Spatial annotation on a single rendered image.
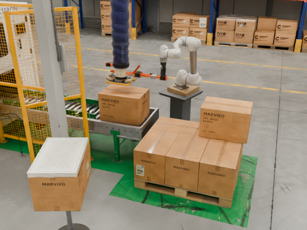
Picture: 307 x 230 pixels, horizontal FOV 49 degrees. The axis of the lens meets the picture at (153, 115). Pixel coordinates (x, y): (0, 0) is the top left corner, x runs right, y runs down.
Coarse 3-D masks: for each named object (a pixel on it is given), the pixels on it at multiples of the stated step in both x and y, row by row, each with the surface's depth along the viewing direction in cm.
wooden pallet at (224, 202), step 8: (136, 184) 420; (144, 184) 416; (160, 184) 407; (160, 192) 412; (168, 192) 411; (176, 192) 403; (184, 192) 400; (200, 192) 392; (200, 200) 397; (208, 200) 397; (216, 200) 397; (224, 200) 385; (232, 200) 389
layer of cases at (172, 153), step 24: (168, 120) 472; (144, 144) 412; (168, 144) 412; (192, 144) 412; (216, 144) 412; (240, 144) 412; (144, 168) 406; (168, 168) 394; (192, 168) 382; (216, 168) 372; (216, 192) 384
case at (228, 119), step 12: (204, 108) 413; (216, 108) 412; (228, 108) 412; (240, 108) 412; (204, 120) 419; (216, 120) 414; (228, 120) 409; (240, 120) 404; (204, 132) 426; (216, 132) 421; (228, 132) 415; (240, 132) 410
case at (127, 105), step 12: (108, 96) 452; (120, 96) 446; (132, 96) 446; (144, 96) 457; (108, 108) 460; (120, 108) 454; (132, 108) 448; (144, 108) 464; (108, 120) 469; (120, 120) 462; (132, 120) 455
